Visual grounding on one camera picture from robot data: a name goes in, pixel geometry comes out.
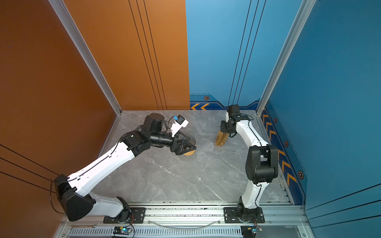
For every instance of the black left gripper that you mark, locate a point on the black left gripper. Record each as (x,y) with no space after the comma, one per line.
(178,150)

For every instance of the wooden ring dripper stand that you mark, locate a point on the wooden ring dripper stand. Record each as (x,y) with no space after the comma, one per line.
(190,153)

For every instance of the green circuit board right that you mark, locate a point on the green circuit board right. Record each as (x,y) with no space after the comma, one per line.
(250,231)

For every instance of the aluminium left corner post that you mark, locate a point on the aluminium left corner post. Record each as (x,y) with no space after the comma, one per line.
(75,35)

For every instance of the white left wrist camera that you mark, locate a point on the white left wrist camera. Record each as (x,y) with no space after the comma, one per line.
(179,122)

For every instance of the aluminium right corner post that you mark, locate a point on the aluminium right corner post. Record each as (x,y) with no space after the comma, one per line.
(289,44)

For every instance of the green circuit board left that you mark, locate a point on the green circuit board left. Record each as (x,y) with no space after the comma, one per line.
(123,232)

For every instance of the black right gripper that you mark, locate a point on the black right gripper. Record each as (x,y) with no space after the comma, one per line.
(223,129)

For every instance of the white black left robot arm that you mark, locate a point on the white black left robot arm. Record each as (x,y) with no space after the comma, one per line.
(74,192)

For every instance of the aluminium corner post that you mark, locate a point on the aluminium corner post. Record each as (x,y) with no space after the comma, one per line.
(75,35)
(289,44)

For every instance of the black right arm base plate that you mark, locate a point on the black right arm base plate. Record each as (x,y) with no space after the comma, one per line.
(243,215)

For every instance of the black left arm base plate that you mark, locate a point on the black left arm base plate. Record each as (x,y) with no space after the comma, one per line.
(135,215)

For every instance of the aluminium front rail frame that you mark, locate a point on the aluminium front rail frame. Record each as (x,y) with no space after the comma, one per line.
(194,220)

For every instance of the green circuit board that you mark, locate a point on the green circuit board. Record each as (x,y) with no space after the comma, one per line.
(250,231)
(123,232)

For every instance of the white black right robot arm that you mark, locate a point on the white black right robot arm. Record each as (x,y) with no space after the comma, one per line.
(261,166)

